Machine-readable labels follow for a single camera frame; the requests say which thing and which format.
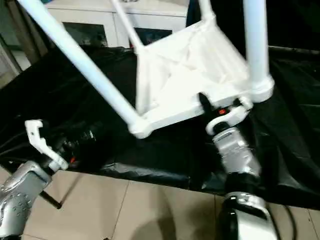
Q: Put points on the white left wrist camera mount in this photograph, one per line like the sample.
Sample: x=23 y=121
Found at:
x=37 y=140

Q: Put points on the black mat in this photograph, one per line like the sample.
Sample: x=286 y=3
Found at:
x=62 y=100

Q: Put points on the thin dark metal rod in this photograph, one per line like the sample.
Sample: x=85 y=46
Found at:
x=53 y=200

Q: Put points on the white cabinet with glass doors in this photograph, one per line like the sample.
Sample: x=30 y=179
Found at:
x=100 y=15

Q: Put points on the white plastic table top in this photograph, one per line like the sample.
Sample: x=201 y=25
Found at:
x=187 y=75

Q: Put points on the dark long bar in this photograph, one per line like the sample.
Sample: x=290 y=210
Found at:
x=300 y=50

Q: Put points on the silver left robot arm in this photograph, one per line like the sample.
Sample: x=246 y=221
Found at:
x=20 y=195

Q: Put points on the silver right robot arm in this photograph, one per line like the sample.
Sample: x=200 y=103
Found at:
x=235 y=152

